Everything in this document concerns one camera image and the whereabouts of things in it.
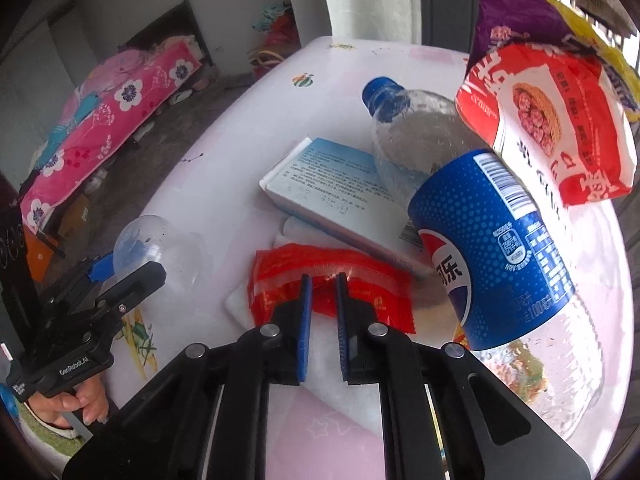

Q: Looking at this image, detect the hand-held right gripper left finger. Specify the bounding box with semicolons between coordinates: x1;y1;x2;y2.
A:
62;275;313;480

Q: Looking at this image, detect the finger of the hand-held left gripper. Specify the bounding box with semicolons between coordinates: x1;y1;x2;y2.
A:
37;254;115;321
75;261;167;341

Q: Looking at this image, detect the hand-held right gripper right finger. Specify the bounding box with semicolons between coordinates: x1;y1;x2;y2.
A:
335;272;591;480

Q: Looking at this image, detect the small crushed clear bottle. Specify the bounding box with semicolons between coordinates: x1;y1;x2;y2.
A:
113;215;212;306

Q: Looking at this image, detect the red plastic wrapper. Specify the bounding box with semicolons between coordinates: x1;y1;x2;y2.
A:
248;242;418;336

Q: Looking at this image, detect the white and blue carton box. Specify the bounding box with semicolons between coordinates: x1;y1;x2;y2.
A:
259;136;431;273

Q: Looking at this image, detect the large blue label plastic bottle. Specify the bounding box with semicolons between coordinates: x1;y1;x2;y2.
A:
362;76;606;441

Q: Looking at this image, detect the person's left hand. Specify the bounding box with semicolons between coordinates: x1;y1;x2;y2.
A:
25;389;110;431

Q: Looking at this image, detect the brown cardboard box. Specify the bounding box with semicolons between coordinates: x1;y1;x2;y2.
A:
57;192;93;241

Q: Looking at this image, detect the orange snack packet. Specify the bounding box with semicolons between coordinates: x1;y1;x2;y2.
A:
452;322;551;406

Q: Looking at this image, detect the pink floral blanket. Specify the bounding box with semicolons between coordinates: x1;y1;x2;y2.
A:
19;42;206;236

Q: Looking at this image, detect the dark wooden bed headboard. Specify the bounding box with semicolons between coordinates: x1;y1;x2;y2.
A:
120;0;216;68

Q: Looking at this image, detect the colourful clothes pile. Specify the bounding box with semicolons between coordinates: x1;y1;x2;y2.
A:
247;2;301;81

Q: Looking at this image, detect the red and white snack bag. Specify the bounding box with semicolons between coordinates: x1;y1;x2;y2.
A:
455;42;638;208

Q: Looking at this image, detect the white curtain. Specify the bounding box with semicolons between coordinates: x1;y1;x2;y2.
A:
320;0;426;46

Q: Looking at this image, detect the dark grey cabinet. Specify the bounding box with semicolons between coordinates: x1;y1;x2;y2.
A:
419;0;488;53

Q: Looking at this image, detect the purple snack bag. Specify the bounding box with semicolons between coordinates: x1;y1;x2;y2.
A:
467;0;576;76

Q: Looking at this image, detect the yellow plastic bag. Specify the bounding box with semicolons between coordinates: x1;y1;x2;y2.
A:
537;0;640;123

